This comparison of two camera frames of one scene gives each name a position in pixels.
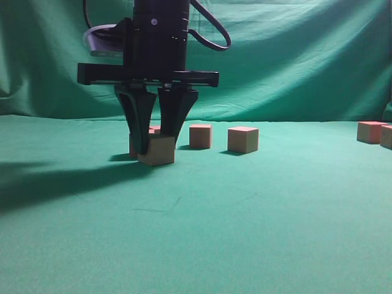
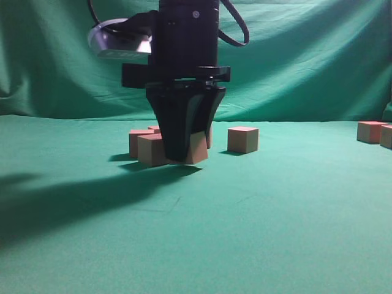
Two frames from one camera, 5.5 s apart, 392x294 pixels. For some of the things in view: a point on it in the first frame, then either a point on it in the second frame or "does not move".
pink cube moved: [154, 130] does not move
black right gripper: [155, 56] -> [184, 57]
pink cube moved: [243, 139] does not move
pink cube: [386, 136] does not move
